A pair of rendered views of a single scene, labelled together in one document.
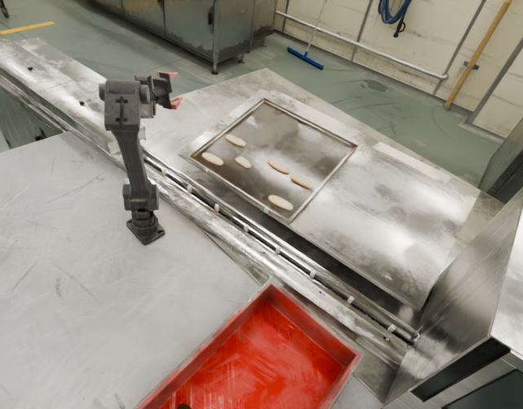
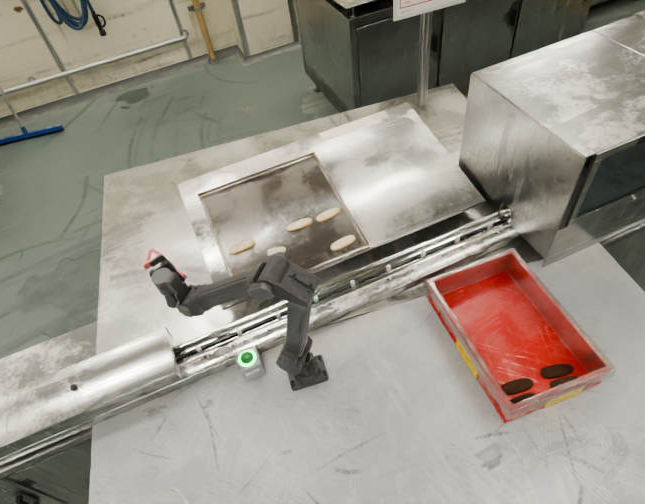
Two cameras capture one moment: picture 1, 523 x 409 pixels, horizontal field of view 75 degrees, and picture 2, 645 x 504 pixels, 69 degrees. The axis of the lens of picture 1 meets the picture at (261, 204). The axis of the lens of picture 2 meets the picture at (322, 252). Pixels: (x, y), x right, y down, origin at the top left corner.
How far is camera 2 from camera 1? 0.88 m
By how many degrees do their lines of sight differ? 30
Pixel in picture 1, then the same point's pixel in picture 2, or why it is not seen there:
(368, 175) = (350, 163)
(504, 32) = not seen: outside the picture
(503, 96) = (251, 12)
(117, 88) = (279, 275)
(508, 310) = (572, 140)
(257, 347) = (471, 321)
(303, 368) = (497, 296)
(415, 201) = (394, 147)
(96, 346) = (426, 446)
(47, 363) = (429, 491)
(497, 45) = not seen: outside the picture
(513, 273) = (548, 124)
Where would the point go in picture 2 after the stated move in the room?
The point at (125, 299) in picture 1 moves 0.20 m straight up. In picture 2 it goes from (385, 411) to (384, 382)
